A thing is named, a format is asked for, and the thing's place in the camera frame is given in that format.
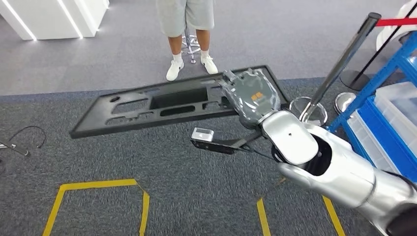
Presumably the black plastic panel part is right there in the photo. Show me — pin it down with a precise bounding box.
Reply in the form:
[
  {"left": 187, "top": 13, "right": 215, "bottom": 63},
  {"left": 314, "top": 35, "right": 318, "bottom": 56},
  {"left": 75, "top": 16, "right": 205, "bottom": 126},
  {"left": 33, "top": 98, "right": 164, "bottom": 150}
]
[{"left": 69, "top": 65, "right": 291, "bottom": 140}]

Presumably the blue metal shelf rack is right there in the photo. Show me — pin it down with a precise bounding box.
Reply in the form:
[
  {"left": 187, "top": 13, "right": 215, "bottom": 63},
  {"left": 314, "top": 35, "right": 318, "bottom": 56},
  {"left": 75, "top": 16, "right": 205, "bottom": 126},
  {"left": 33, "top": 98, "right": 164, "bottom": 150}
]
[{"left": 327, "top": 30, "right": 417, "bottom": 183}]

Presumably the chrome stool base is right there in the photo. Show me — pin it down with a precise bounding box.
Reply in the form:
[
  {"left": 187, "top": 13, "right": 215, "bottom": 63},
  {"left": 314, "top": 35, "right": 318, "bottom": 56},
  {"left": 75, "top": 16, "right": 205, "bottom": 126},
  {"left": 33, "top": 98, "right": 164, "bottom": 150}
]
[{"left": 180, "top": 19, "right": 202, "bottom": 65}]

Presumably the person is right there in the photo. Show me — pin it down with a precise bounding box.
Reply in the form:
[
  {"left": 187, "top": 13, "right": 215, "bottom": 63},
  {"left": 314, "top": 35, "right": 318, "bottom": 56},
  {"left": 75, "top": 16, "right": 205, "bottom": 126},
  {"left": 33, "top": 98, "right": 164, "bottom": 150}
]
[{"left": 156, "top": 0, "right": 219, "bottom": 82}]

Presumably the yellow floor tape outline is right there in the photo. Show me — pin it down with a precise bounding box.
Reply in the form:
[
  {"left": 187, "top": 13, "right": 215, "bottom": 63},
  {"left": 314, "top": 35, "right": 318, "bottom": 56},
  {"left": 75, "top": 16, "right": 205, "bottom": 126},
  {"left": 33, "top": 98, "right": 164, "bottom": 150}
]
[
  {"left": 256, "top": 195, "right": 347, "bottom": 236},
  {"left": 42, "top": 178, "right": 150, "bottom": 236}
]

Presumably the white plastic bin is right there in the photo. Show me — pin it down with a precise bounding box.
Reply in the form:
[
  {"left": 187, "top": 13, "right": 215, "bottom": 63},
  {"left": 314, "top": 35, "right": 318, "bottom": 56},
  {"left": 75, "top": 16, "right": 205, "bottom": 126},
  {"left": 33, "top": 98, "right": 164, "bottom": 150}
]
[{"left": 347, "top": 111, "right": 403, "bottom": 175}]

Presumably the white lit display counter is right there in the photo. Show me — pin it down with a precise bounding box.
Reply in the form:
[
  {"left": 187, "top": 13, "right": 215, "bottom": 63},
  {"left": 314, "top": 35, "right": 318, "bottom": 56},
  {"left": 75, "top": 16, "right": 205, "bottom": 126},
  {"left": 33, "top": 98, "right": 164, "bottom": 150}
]
[{"left": 0, "top": 0, "right": 110, "bottom": 41}]

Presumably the dark flat bar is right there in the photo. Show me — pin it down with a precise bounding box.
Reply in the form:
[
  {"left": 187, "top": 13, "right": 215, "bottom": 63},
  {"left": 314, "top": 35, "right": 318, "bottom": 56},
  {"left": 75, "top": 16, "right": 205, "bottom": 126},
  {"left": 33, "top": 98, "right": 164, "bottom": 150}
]
[{"left": 0, "top": 140, "right": 30, "bottom": 158}]

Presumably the red barrier belt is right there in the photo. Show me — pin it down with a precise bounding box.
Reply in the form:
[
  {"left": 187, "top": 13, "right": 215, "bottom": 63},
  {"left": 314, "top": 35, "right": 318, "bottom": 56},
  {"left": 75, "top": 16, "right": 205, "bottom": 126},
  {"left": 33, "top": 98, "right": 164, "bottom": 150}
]
[{"left": 375, "top": 18, "right": 417, "bottom": 28}]

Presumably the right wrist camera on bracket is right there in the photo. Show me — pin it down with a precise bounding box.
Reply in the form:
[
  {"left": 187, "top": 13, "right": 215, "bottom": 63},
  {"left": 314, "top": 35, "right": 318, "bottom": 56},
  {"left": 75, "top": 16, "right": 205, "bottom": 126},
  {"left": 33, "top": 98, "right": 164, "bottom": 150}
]
[{"left": 190, "top": 127, "right": 265, "bottom": 155}]

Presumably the thin black camera cable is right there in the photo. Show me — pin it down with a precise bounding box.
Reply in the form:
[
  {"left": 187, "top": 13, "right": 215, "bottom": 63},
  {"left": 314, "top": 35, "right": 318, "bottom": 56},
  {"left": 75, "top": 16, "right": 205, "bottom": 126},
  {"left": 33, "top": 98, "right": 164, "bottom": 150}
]
[{"left": 241, "top": 145, "right": 277, "bottom": 161}]

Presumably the black floor cable loop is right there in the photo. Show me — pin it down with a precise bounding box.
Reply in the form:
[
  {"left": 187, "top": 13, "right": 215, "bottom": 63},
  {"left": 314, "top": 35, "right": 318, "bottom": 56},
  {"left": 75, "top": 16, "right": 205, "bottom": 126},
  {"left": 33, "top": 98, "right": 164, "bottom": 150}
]
[{"left": 8, "top": 126, "right": 47, "bottom": 149}]

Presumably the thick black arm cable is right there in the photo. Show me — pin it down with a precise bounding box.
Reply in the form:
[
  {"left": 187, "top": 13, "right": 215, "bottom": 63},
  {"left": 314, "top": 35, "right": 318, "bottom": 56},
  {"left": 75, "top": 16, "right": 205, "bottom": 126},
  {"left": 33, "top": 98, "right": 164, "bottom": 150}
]
[{"left": 386, "top": 171, "right": 417, "bottom": 193}]

